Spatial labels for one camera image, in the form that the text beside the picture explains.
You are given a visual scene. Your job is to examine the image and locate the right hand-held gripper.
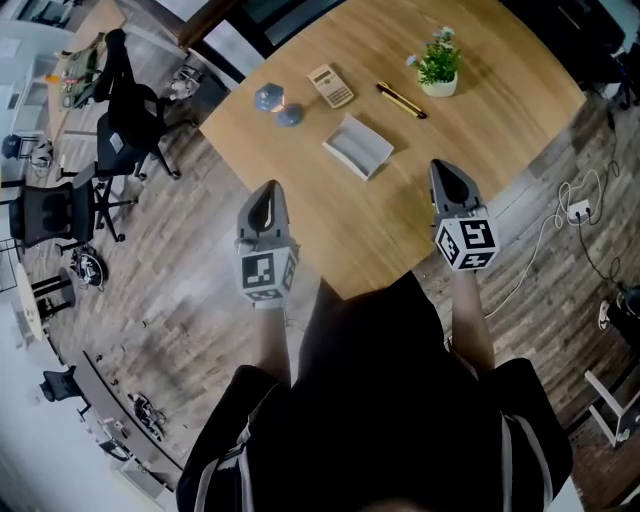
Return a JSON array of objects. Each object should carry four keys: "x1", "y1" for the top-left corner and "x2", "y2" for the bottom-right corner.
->
[{"x1": 428, "y1": 159, "x2": 501, "y2": 274}]

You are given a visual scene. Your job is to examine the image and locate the black cable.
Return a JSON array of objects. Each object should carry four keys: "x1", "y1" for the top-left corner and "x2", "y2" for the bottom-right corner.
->
[{"x1": 573, "y1": 99, "x2": 624, "y2": 287}]

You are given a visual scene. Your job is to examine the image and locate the blue hexagonal box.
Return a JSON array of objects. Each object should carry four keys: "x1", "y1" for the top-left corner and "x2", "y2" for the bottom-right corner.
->
[{"x1": 275, "y1": 103, "x2": 304, "y2": 129}]

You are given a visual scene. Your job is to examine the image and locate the white power strip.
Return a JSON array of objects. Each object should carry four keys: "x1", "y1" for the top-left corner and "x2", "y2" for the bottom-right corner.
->
[{"x1": 566, "y1": 198, "x2": 593, "y2": 224}]

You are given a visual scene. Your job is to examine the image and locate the white grey device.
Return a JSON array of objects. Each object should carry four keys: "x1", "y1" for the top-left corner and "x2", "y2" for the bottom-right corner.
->
[{"x1": 170, "y1": 64, "x2": 202, "y2": 100}]

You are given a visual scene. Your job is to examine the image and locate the person's right forearm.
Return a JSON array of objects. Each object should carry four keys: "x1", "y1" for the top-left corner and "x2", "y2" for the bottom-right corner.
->
[{"x1": 448, "y1": 268, "x2": 497, "y2": 377}]

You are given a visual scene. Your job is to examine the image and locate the white cable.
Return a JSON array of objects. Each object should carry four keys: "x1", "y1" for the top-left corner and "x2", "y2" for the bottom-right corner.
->
[{"x1": 483, "y1": 168, "x2": 604, "y2": 319}]

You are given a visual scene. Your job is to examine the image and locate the white rectangular tray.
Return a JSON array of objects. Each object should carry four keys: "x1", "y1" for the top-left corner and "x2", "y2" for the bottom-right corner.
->
[{"x1": 322, "y1": 112, "x2": 396, "y2": 182}]

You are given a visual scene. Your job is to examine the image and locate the white metal frame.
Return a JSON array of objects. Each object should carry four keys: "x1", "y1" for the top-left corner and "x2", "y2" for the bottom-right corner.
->
[{"x1": 583, "y1": 368, "x2": 640, "y2": 449}]

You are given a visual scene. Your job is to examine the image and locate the green work mat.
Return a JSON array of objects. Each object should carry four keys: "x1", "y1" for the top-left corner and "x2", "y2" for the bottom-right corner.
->
[{"x1": 58, "y1": 42, "x2": 107, "y2": 110}]

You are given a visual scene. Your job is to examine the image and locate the yellow black utility knife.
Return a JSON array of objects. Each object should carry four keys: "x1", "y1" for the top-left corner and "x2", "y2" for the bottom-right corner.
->
[{"x1": 375, "y1": 81, "x2": 429, "y2": 120}]

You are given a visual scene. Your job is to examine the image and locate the person's black shirt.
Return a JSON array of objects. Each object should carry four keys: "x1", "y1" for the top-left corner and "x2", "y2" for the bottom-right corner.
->
[{"x1": 175, "y1": 272, "x2": 574, "y2": 512}]

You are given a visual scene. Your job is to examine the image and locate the long grey desk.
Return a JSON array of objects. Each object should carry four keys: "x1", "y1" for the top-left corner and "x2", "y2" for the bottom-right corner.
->
[{"x1": 74, "y1": 349, "x2": 184, "y2": 482}]

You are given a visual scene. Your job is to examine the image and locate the black mesh office chair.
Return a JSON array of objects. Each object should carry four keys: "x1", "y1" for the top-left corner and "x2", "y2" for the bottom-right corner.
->
[{"x1": 8, "y1": 162, "x2": 139, "y2": 254}]

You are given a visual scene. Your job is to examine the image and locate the small black office chair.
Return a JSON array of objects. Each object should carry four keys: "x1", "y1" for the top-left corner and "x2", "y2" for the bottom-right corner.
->
[{"x1": 38, "y1": 366, "x2": 92, "y2": 420}]

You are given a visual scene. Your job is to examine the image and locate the bundle of cables and devices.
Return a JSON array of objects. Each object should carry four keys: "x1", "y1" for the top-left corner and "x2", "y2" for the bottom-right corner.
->
[
  {"x1": 127, "y1": 391, "x2": 167, "y2": 442},
  {"x1": 68, "y1": 246, "x2": 109, "y2": 290}
]

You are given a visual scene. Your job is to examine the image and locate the person's left forearm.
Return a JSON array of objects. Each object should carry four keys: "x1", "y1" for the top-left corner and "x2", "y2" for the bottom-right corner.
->
[{"x1": 251, "y1": 303, "x2": 293, "y2": 387}]

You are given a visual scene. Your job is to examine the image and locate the small potted green plant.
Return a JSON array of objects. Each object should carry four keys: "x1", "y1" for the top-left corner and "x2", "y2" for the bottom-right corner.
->
[{"x1": 405, "y1": 25, "x2": 464, "y2": 99}]

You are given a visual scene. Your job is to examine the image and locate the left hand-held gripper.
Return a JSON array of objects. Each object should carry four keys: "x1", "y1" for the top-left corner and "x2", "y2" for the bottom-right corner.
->
[{"x1": 234, "y1": 180, "x2": 302, "y2": 311}]

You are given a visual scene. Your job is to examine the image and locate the beige calculator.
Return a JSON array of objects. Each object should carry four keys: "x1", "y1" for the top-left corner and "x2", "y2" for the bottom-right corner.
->
[{"x1": 306, "y1": 63, "x2": 355, "y2": 110}]

